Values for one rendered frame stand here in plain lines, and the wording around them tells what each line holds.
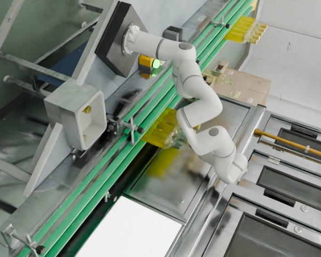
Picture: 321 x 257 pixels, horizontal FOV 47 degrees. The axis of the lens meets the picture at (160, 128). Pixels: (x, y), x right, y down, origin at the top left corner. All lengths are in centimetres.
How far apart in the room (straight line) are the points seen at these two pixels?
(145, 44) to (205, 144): 51
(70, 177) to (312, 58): 691
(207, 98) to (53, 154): 68
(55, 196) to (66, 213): 9
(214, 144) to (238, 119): 83
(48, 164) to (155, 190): 50
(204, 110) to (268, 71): 665
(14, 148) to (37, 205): 61
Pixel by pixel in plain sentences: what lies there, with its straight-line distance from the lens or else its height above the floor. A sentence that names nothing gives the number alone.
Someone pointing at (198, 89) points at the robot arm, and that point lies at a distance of 135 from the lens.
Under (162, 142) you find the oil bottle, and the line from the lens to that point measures 175.
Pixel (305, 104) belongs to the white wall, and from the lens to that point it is 736.
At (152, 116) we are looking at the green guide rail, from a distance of 182.
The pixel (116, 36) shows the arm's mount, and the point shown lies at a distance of 159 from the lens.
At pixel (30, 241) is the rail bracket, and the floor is 96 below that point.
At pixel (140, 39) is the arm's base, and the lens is 162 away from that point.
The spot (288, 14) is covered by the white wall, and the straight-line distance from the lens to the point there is 776.
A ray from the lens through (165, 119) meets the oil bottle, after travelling 185.
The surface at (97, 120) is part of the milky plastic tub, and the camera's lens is 167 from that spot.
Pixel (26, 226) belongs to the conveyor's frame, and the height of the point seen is 84.
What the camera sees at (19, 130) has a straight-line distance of 217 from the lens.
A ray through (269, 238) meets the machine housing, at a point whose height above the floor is 166.
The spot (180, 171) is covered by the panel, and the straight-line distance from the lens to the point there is 182.
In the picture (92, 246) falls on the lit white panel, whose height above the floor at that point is 103.
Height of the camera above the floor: 161
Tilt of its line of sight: 19 degrees down
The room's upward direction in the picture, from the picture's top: 111 degrees clockwise
